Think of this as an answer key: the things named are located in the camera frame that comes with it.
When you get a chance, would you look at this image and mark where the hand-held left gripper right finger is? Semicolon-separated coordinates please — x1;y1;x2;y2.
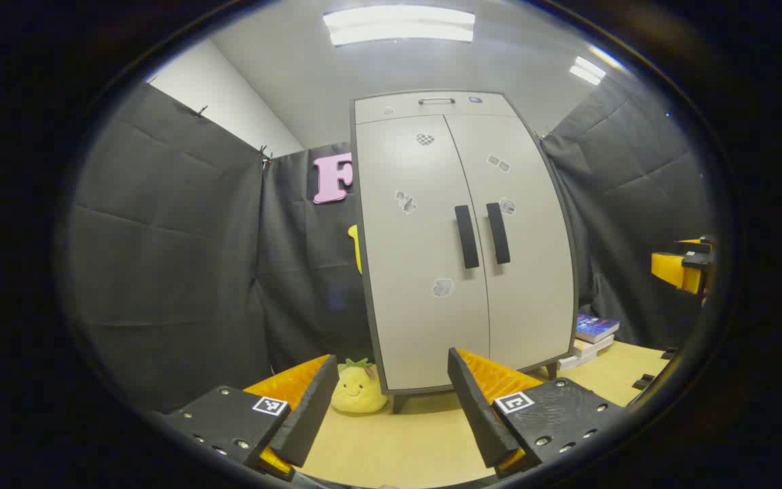
447;348;629;479

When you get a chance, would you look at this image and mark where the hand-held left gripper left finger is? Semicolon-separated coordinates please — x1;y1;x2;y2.
160;353;339;483

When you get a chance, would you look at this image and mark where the grey double-door shoe cabinet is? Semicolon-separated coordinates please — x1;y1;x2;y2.
350;90;578;415

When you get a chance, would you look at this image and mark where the grey cabinet door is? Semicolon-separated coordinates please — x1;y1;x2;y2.
355;114;491;393
444;112;576;373

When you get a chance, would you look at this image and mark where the grey cabinet drawer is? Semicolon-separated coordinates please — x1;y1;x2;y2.
354;92;519;125

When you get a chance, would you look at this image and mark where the yellow plush toy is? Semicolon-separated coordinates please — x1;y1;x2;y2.
331;358;389;414

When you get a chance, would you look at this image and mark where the blue book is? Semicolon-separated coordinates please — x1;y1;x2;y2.
576;314;620;344

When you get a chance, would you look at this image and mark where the white book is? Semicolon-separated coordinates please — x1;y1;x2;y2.
557;350;599;372
572;334;615;358

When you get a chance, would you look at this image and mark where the small ceiling light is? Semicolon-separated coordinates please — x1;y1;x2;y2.
570;56;608;86

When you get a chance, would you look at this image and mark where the black backdrop cloth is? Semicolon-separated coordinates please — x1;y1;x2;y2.
65;75;721;415

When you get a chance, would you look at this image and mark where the large ceiling light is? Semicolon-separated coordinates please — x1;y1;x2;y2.
323;5;477;47

